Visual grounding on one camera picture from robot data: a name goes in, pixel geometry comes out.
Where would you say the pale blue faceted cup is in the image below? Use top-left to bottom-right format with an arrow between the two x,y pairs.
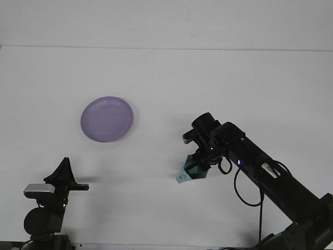
175,153 -> 210,184

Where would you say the pale purple round plate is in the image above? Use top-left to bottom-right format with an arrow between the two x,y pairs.
80,96 -> 135,143

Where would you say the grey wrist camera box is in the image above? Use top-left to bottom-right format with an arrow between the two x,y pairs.
182,129 -> 199,145
23,183 -> 56,200

